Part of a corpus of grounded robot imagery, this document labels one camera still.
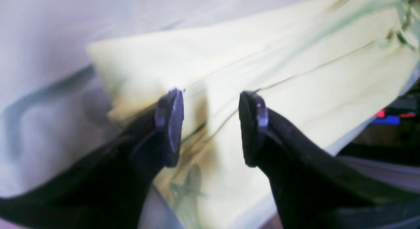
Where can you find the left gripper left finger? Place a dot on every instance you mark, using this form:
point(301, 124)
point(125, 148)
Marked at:
point(107, 188)

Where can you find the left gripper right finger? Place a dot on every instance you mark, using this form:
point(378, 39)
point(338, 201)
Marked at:
point(312, 189)

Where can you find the light yellow-green T-shirt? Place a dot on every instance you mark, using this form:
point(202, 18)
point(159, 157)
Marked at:
point(328, 66)

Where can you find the blue orange bar clamp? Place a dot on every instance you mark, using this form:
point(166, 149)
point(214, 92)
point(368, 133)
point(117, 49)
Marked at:
point(392, 118)

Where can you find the grey-green table cloth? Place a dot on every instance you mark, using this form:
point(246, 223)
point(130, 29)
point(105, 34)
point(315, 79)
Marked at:
point(55, 106)

